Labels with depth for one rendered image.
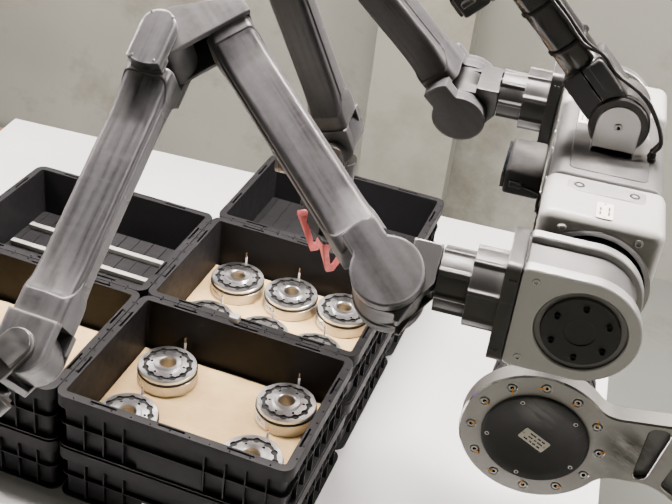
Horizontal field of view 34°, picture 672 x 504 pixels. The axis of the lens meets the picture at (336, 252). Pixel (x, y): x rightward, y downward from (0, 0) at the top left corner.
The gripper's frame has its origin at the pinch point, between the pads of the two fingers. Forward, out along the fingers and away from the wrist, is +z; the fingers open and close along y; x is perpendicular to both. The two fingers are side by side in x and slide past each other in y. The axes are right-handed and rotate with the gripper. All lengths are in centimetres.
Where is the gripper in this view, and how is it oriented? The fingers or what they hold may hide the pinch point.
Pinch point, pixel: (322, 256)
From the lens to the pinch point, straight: 185.7
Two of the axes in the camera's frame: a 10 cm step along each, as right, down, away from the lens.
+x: 8.9, -1.3, 4.3
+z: -1.5, 8.2, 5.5
